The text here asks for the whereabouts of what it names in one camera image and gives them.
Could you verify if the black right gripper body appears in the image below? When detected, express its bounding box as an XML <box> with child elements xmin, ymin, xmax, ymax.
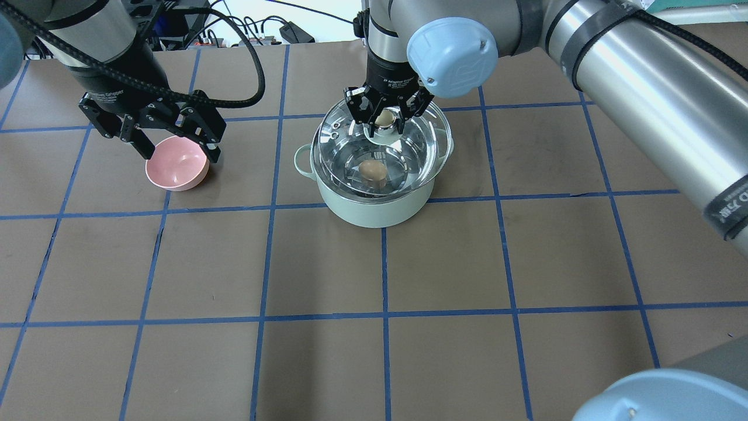
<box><xmin>358</xmin><ymin>50</ymin><xmax>427</xmax><ymax>110</ymax></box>

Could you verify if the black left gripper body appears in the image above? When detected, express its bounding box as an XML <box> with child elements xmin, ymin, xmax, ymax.
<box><xmin>78</xmin><ymin>41</ymin><xmax>227</xmax><ymax>144</ymax></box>

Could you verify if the glass pot lid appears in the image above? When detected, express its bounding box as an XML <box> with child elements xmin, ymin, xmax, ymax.
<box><xmin>310</xmin><ymin>99</ymin><xmax>454</xmax><ymax>198</ymax></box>

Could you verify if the brown egg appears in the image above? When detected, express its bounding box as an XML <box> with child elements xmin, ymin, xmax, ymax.
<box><xmin>358</xmin><ymin>160</ymin><xmax>388</xmax><ymax>182</ymax></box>

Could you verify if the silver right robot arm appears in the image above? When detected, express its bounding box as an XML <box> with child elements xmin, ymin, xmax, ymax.
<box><xmin>356</xmin><ymin>1</ymin><xmax>746</xmax><ymax>420</ymax></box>

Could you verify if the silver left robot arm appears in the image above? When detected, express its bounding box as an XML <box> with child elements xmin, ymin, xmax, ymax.
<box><xmin>12</xmin><ymin>1</ymin><xmax>226</xmax><ymax>163</ymax></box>

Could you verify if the mint green cooking pot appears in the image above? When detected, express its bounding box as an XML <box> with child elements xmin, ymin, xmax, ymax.
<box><xmin>294</xmin><ymin>109</ymin><xmax>443</xmax><ymax>229</ymax></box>

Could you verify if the pink bowl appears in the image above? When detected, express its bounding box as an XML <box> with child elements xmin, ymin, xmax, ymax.
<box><xmin>145</xmin><ymin>136</ymin><xmax>209</xmax><ymax>192</ymax></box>

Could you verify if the black power adapter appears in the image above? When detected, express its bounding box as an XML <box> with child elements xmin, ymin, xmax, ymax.
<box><xmin>279</xmin><ymin>21</ymin><xmax>316</xmax><ymax>44</ymax></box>

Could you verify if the black braided left cable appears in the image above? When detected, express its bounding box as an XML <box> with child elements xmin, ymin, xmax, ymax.
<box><xmin>0</xmin><ymin>0</ymin><xmax>266</xmax><ymax>109</ymax></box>

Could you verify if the black braided cable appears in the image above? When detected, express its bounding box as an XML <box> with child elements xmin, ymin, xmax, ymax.
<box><xmin>0</xmin><ymin>0</ymin><xmax>266</xmax><ymax>109</ymax></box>
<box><xmin>619</xmin><ymin>0</ymin><xmax>748</xmax><ymax>68</ymax></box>

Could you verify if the black braided right cable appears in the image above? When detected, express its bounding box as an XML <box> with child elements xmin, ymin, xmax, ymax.
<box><xmin>619</xmin><ymin>0</ymin><xmax>748</xmax><ymax>68</ymax></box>

